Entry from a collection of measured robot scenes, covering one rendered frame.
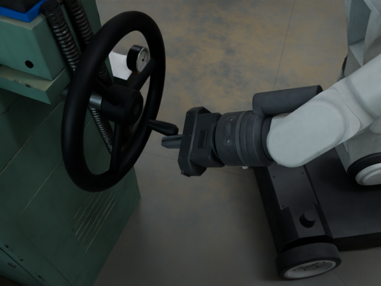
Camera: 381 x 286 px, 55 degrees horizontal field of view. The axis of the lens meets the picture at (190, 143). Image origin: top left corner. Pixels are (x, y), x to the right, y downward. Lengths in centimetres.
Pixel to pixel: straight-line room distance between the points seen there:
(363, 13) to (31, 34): 68
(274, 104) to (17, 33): 36
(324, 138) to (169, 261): 93
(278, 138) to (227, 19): 173
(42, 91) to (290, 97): 35
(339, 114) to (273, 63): 148
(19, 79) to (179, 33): 156
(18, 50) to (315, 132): 41
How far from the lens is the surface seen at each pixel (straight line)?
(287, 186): 125
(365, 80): 49
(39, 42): 53
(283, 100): 53
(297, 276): 131
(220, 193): 142
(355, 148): 116
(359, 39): 96
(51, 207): 87
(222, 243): 134
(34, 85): 58
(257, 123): 54
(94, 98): 60
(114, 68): 95
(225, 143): 55
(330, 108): 47
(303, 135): 49
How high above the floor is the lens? 124
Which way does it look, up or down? 53 degrees down
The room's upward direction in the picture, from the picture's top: straight up
